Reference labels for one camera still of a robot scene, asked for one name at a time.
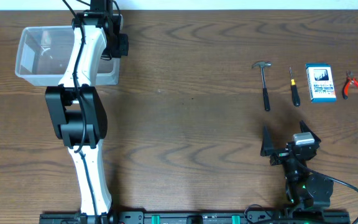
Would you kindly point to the red handled pliers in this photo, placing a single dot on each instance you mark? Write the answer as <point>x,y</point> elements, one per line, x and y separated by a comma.
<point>350,80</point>

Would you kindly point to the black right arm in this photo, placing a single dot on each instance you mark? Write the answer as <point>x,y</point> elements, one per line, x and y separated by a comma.
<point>305,189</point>

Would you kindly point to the screwdriver yellow collar black handle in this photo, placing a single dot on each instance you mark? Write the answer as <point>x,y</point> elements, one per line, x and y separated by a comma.
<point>294,91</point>

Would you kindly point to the small claw hammer black handle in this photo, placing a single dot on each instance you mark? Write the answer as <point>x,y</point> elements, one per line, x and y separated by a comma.
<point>262,65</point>

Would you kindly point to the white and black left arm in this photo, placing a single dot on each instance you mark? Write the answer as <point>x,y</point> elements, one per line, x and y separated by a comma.
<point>77,113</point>

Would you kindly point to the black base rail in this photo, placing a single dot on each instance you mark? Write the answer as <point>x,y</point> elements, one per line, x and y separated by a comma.
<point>251,216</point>

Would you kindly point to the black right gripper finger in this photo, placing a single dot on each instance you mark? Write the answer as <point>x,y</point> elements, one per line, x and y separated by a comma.
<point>305,129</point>
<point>267,146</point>

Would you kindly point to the blue white screwdriver box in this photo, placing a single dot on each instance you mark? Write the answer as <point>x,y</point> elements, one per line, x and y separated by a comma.
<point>320,82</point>

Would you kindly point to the clear plastic container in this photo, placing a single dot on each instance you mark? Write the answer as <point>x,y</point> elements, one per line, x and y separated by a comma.
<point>46,56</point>

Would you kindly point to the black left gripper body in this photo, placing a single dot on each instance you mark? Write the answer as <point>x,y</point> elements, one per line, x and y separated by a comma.
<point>122,43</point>

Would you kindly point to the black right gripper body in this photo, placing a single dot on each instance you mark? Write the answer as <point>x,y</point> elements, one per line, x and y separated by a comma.
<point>285,154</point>

